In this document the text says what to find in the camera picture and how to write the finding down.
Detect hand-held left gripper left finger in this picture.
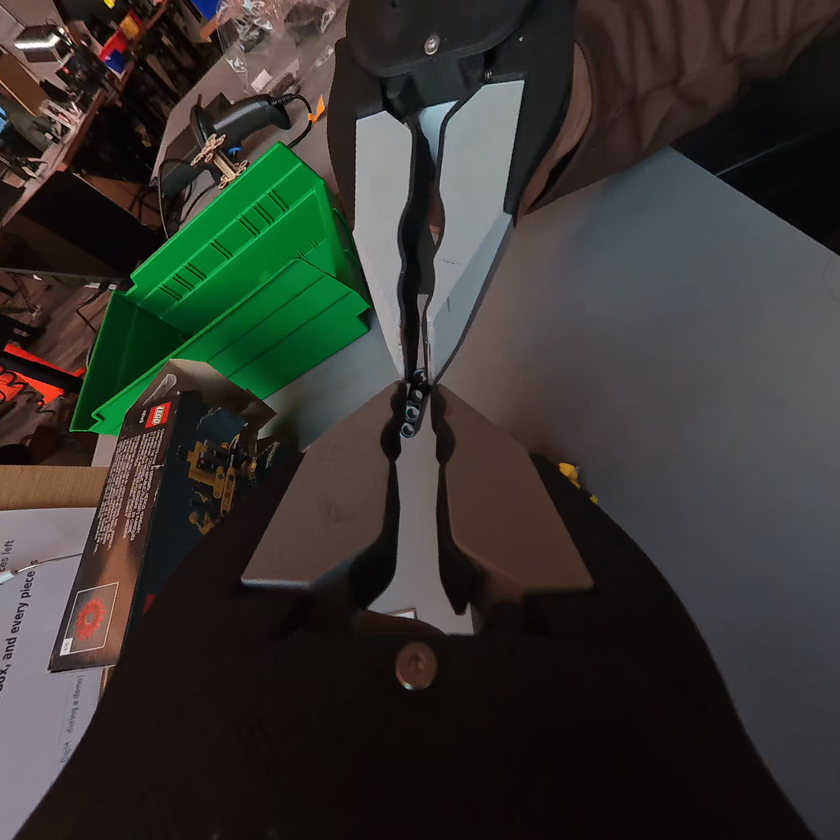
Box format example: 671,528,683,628
241,381,404,611

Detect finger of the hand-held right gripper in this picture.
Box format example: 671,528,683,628
420,79,526,385
353,108,427,382

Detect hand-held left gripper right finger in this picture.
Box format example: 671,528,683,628
430,384,595,614

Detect yellow lego bulldozer model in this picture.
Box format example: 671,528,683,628
558,461,599,506

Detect black lego beam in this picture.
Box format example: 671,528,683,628
397,369,431,439

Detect person's right forearm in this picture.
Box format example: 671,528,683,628
525,0,840,211

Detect dark lego box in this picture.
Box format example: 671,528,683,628
47,357,303,673

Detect clear plastic bags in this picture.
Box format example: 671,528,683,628
217,0,342,73

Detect green plastic bin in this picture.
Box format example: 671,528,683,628
69,141,374,435

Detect tan lattice model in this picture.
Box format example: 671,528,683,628
190,133,249,190

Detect brown cardboard board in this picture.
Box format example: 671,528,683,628
0,465,109,511

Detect white instruction sheet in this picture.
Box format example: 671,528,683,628
0,505,119,840

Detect orange red sign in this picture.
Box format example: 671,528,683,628
0,341,86,427

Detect black scanner cable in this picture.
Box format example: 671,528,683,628
279,94,317,151

